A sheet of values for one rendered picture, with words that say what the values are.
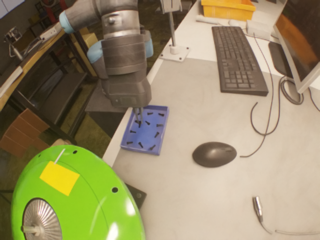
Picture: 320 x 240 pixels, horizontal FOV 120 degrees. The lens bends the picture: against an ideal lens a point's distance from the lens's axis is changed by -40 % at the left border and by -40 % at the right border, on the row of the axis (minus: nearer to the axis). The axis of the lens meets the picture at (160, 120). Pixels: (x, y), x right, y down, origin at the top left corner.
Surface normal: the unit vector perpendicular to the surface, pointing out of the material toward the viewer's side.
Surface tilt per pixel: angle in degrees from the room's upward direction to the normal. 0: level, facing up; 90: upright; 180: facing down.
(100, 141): 0
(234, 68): 6
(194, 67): 0
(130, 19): 74
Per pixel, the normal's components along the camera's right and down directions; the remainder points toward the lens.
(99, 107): -0.16, -0.52
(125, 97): -0.21, 0.52
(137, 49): 0.70, 0.33
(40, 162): -0.26, -0.76
